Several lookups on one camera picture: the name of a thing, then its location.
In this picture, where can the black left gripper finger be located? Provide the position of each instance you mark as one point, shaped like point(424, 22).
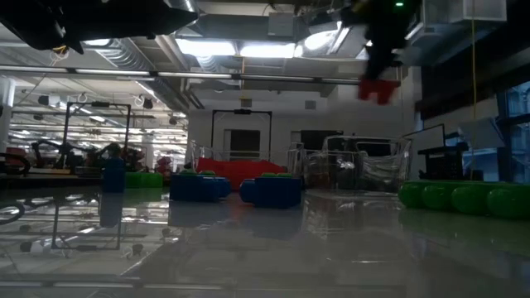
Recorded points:
point(178, 18)

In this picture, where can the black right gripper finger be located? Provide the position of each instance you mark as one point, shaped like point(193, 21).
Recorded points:
point(393, 58)
point(372, 66)

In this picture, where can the clear plastic bin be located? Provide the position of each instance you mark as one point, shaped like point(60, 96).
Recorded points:
point(356, 165)
point(296, 157)

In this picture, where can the blue two-stud building block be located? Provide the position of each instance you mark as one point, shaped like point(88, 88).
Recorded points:
point(198, 187)
point(273, 191)

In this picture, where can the long ceiling light bar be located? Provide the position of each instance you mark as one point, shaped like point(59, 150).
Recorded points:
point(112, 71)
point(290, 78)

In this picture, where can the black cabinet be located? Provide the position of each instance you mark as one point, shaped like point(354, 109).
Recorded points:
point(314, 134)

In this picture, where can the white ceiling unit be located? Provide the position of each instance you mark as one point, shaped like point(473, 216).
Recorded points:
point(478, 10)

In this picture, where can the grey ceiling box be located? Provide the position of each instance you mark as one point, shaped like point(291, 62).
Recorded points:
point(280, 25)

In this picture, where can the black desk with monitor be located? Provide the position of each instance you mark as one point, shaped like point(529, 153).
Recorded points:
point(443, 161)

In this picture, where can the blue-lit window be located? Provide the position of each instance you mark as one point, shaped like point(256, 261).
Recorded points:
point(517, 132)

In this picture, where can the small blue single-stud block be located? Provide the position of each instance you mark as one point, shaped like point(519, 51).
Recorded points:
point(114, 178)

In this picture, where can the dark workbench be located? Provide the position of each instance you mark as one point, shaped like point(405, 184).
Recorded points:
point(41, 176)

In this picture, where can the glossy white table cover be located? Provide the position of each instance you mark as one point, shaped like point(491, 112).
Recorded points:
point(265, 248)

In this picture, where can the silver ventilation duct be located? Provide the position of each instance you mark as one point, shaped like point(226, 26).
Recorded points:
point(124, 54)

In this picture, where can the wall vent grille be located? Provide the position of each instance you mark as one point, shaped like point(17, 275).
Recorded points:
point(310, 104)

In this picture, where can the black metal frame rig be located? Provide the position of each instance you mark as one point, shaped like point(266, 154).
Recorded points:
point(99, 104)
point(242, 111)

